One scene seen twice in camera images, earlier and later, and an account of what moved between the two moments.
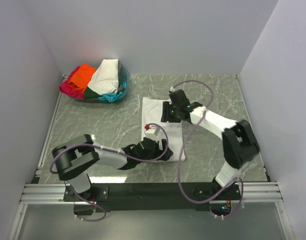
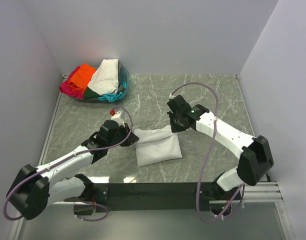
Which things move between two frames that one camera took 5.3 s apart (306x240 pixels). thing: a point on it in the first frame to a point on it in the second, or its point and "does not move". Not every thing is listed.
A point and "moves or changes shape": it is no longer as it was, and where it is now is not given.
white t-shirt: x=152 y=113 moves or changes shape
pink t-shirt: x=69 y=90 does not move
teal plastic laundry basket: x=127 y=84 does not move
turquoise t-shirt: x=112 y=97 does not move
